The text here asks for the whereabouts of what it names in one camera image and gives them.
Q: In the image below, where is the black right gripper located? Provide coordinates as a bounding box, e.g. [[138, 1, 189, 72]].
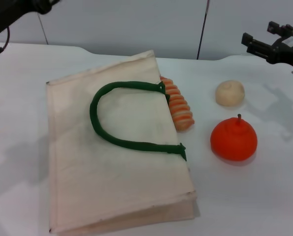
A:
[[241, 21, 293, 70]]

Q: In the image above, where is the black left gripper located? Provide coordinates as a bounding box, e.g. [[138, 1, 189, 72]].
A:
[[0, 0, 62, 40]]

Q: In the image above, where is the cream handbag with green handle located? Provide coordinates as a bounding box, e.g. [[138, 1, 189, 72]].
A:
[[45, 50, 200, 235]]

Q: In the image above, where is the cream round bun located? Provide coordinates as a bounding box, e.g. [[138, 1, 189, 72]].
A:
[[215, 80, 246, 107]]

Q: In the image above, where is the thin dark rod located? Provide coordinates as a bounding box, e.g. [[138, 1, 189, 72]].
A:
[[38, 14, 50, 45]]

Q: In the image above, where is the black thin pole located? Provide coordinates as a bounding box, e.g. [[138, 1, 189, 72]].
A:
[[196, 0, 211, 60]]

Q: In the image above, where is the orange striped bread loaf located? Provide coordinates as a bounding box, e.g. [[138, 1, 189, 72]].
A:
[[159, 76, 195, 132]]

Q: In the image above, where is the orange fruit with stem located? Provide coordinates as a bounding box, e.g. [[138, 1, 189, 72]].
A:
[[210, 113, 259, 162]]

